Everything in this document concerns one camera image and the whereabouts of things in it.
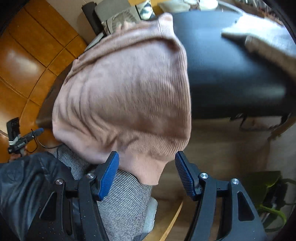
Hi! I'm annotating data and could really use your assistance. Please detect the pink knitted sweater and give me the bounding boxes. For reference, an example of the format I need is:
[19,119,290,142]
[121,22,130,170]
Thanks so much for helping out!
[52,13,192,185]

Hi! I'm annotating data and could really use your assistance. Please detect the black leather jacket sleeve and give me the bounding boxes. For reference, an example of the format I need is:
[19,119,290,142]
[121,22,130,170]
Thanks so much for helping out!
[1,152,74,240]

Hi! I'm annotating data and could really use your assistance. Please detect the green potted plant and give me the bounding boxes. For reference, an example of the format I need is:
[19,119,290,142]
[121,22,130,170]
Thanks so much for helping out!
[241,171,295,232]

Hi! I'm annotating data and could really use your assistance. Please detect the grey knit trousers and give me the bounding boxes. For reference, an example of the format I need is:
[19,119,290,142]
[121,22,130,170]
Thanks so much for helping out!
[53,145,152,240]

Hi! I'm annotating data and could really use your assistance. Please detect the black rolled mat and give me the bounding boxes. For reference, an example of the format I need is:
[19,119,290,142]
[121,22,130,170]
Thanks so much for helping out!
[81,1,103,36]

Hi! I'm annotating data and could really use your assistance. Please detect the tiger print cushion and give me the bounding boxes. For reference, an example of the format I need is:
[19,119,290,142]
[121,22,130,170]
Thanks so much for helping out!
[95,1,155,35]

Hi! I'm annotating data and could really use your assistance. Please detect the cream knitted sweater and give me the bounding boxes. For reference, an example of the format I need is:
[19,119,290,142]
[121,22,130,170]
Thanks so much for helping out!
[221,12,296,77]

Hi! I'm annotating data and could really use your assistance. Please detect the grey yellow blue sofa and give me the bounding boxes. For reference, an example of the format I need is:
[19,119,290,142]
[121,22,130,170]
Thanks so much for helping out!
[82,1,243,53]

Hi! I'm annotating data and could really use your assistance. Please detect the deer print cushion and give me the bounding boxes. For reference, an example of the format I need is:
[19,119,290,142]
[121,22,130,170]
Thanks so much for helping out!
[158,0,218,13]

